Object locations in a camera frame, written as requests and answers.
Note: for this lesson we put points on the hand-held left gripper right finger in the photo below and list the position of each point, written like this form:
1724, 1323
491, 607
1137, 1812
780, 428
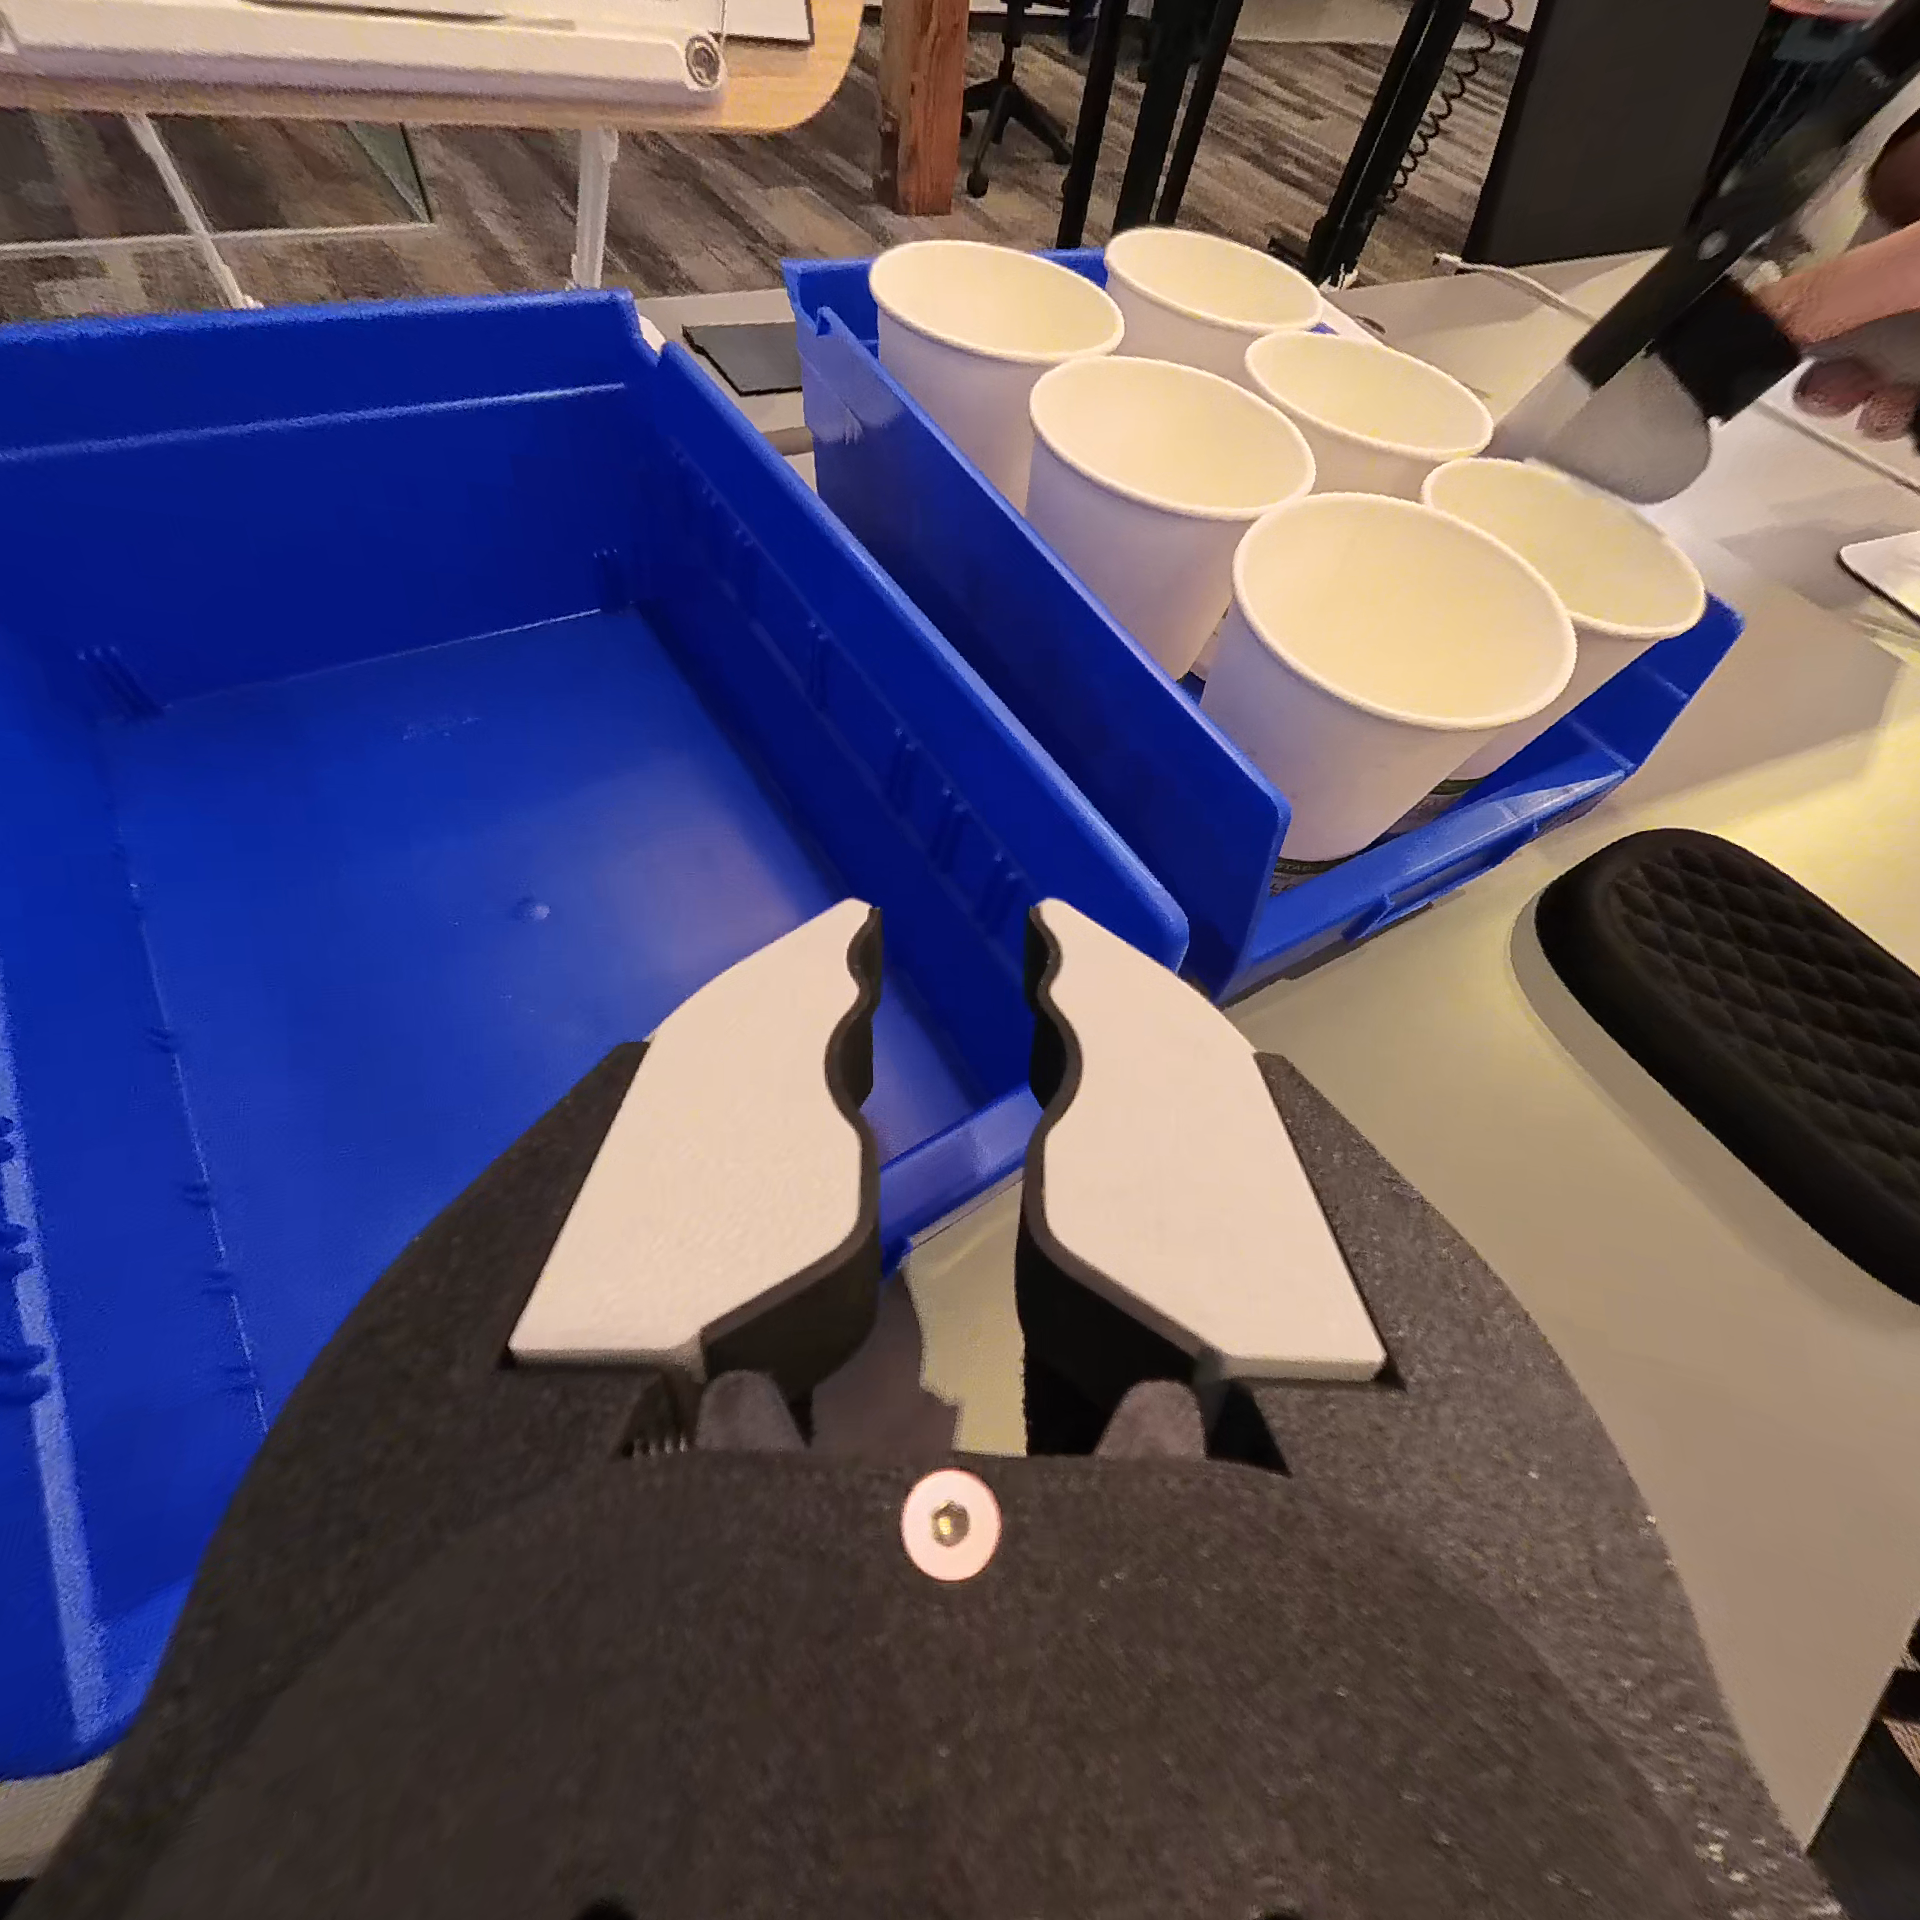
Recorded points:
1201, 1200

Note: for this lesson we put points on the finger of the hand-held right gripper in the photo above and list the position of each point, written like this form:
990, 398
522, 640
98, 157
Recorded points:
1628, 443

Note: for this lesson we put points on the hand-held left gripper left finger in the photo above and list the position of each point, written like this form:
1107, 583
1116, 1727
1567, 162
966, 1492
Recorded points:
705, 1172

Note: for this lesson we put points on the white paper cup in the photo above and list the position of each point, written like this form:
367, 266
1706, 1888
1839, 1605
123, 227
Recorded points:
1590, 556

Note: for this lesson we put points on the group of paper cups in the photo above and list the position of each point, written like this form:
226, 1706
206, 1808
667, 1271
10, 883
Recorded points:
1155, 451

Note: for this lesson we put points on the large blue plastic bin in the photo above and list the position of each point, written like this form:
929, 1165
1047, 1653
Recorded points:
451, 750

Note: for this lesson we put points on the narrow blue plastic bin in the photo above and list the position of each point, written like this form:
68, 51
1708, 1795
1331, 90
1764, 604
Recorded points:
1079, 722

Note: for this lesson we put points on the person's right hand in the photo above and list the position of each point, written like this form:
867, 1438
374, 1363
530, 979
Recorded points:
1862, 301

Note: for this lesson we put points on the dark display board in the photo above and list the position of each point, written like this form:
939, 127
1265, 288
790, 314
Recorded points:
1622, 119

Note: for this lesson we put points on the white flat pad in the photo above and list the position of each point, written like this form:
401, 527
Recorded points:
1891, 567

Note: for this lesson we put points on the black quilted armrest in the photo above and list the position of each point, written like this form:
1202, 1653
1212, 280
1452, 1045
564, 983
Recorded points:
1755, 1037

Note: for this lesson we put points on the black office chair base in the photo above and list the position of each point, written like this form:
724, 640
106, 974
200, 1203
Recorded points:
1008, 60

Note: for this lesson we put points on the black rectangular table inlay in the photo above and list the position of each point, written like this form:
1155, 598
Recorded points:
738, 359

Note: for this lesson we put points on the wooden instruction clipboard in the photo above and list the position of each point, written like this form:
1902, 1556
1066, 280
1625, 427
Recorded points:
376, 44

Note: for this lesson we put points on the brown wooden post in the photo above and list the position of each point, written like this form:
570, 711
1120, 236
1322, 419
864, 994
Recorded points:
921, 106

